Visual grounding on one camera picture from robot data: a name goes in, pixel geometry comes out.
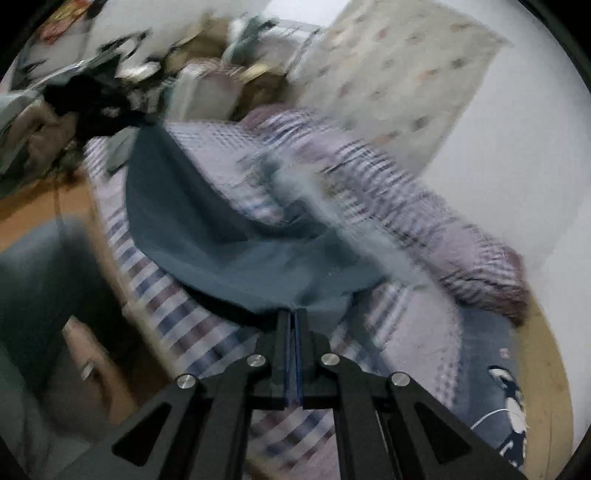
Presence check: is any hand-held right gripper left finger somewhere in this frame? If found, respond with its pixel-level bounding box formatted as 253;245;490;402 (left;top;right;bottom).
55;310;293;480

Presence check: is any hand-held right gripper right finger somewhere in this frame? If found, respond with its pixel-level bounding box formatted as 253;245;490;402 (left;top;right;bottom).
295;308;528;480

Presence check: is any teal blue garment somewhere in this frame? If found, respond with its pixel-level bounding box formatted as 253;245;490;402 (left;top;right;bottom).
124;122;393;324

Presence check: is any checked bed sheet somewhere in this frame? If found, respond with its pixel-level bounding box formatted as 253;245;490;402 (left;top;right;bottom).
83;120;467;480

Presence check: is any silver suitcase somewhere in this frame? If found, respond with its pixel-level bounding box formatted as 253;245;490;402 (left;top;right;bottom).
178;62;259;123

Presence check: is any cardboard box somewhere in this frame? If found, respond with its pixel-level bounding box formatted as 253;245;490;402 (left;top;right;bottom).
166;28;232;70

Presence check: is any light blue garment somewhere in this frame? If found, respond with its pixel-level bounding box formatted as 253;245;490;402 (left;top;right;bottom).
268;157;430;291

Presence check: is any green hanging garment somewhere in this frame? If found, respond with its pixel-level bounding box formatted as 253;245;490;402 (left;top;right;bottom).
222;16;275;65

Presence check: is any purple checked quilt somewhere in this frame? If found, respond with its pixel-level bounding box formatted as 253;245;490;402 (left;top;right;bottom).
240;106;532;324

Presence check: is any person's leg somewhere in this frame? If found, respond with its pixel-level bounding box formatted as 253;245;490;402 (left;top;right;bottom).
0;217;139;416

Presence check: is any person's pale green shirt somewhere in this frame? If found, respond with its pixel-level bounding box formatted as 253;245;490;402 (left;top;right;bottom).
0;346;70;480

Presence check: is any patterned cream curtain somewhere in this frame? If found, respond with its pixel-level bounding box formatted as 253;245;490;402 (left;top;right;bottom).
295;0;513;171

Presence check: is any red wall poster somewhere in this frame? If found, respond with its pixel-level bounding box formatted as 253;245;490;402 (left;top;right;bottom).
39;0;93;44

